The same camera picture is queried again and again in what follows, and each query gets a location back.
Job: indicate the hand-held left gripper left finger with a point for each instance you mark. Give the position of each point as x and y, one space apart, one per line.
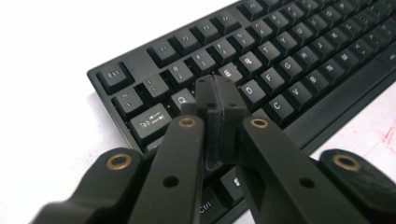
208 99

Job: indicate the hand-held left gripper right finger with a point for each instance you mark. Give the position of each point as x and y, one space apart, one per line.
232 105

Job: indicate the black computer keyboard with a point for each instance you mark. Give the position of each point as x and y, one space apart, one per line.
280 68

